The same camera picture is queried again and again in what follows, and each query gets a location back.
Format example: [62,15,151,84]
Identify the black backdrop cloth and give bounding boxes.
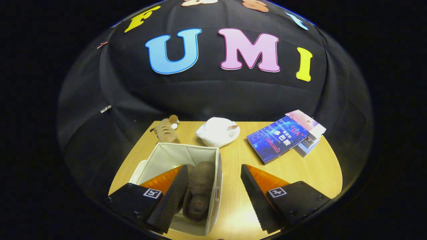
[56,0,373,200]

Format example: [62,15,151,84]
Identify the pale blue book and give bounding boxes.
[294,132,322,158]

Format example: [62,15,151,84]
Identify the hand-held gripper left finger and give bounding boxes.
[103,165,189,234]

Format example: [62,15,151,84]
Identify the pink book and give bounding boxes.
[285,110,327,134]

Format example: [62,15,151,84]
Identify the fabric storage box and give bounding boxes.
[128,142,223,236]

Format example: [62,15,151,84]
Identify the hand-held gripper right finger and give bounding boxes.
[241,164,331,234]

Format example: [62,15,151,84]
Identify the brown striped plush toy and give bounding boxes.
[150,115,181,144]

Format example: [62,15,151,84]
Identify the brown suede shoe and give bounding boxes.
[182,161,216,221]

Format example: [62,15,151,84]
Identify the white cloth bundle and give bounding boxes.
[195,117,241,148]

